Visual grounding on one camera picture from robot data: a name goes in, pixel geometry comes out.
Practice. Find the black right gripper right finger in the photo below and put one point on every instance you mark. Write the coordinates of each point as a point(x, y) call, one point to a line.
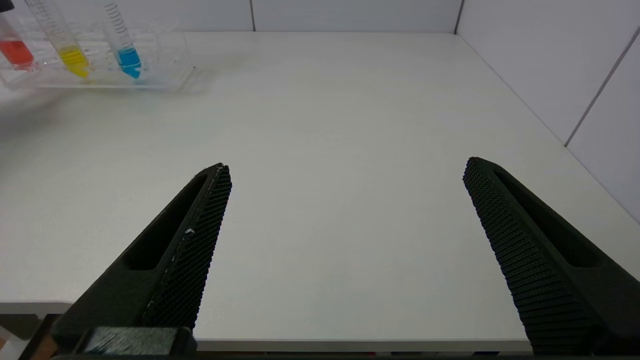
point(555, 280)

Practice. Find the clear acrylic test tube rack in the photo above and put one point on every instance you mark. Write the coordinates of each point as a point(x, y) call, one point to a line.
point(160, 60)

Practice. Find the test tube with blue pigment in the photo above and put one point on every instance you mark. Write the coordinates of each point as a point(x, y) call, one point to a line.
point(129, 59)

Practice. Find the test tube with yellow pigment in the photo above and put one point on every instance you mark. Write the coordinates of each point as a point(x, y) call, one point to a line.
point(74, 57)

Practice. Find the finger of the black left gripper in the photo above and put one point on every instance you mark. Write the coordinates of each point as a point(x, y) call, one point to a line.
point(5, 4)

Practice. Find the test tube with red pigment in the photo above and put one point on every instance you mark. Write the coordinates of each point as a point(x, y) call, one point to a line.
point(16, 52)

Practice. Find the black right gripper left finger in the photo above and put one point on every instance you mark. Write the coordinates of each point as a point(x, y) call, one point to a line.
point(170, 280)

